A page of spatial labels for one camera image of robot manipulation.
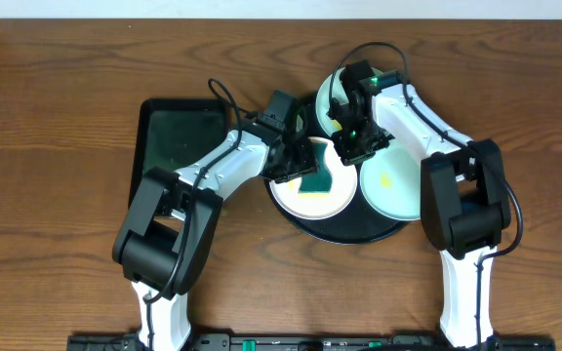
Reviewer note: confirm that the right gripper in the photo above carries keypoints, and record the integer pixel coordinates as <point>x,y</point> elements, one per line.
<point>364,147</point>

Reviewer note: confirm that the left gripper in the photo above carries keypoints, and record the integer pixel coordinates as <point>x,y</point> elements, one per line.
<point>296,163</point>

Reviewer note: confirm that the mint plate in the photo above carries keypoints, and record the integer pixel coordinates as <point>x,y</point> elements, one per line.
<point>324,107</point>
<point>390,182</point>

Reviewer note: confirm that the green yellow sponge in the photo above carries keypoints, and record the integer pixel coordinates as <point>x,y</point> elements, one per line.
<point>321,181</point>

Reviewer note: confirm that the white pink plate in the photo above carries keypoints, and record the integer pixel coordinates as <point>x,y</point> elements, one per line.
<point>316,206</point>

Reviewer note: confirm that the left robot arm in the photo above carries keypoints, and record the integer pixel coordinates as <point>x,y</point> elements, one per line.
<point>164,241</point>

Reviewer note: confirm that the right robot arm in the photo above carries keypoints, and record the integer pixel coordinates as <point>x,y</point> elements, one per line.
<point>464,197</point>

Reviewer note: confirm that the black round tray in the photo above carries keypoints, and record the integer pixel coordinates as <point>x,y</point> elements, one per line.
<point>358,223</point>

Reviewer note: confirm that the black rectangular tray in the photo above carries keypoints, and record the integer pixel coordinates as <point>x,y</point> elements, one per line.
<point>176,132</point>

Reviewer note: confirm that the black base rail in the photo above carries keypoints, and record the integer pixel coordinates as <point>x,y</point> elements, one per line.
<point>225,342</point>

